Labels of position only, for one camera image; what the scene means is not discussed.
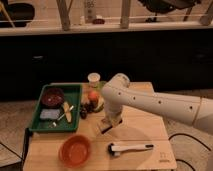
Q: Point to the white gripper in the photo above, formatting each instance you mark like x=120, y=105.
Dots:
x=109, y=120

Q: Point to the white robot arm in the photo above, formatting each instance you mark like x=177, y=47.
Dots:
x=190, y=110

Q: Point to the red plastic bowl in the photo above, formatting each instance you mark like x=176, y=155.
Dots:
x=75, y=151

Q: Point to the dark maroon bowl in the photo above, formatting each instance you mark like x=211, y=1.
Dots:
x=52, y=97

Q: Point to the green vegetable toy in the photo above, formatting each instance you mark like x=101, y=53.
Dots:
x=99, y=108

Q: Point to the dark grapes toy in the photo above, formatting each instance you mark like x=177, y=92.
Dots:
x=85, y=109

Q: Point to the orange fruit toy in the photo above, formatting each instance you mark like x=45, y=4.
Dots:
x=93, y=96

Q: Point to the white spoon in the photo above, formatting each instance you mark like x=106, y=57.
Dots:
x=54, y=124

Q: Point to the yellow banana toy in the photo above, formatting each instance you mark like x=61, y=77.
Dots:
x=67, y=112

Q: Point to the white paper cup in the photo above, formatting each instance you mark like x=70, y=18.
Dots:
x=94, y=79

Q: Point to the green plastic tray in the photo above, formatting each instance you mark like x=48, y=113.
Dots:
x=72, y=95

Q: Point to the grey blue sponge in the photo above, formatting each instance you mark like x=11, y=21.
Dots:
x=49, y=114

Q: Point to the black chair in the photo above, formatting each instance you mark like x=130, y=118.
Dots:
x=20, y=13

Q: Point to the white black handled brush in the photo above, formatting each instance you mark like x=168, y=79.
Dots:
x=116, y=150

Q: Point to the wooden post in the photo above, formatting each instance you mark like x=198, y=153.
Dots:
x=125, y=13
x=64, y=15

